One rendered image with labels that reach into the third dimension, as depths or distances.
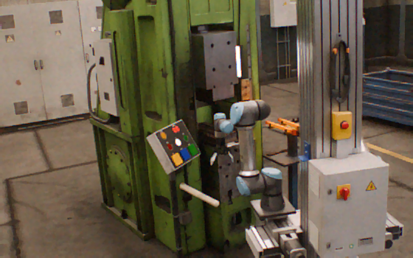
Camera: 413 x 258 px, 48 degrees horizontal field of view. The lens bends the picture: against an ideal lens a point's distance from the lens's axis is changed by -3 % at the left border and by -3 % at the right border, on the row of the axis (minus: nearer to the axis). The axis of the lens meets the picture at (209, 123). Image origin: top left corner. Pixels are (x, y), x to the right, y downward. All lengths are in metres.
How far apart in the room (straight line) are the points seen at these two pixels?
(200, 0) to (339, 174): 1.88
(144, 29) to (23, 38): 4.88
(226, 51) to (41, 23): 5.30
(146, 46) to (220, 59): 0.62
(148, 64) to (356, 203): 2.08
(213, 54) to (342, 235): 1.71
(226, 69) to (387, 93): 4.00
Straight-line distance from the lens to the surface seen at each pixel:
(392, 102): 7.20
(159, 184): 4.08
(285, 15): 10.78
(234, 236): 4.01
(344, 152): 2.46
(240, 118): 2.63
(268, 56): 10.80
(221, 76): 3.60
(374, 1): 12.65
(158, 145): 3.17
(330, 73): 2.37
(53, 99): 8.64
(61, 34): 8.55
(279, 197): 2.84
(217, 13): 3.72
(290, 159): 3.91
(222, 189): 3.75
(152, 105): 3.86
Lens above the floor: 2.08
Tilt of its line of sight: 16 degrees down
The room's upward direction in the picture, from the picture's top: 4 degrees counter-clockwise
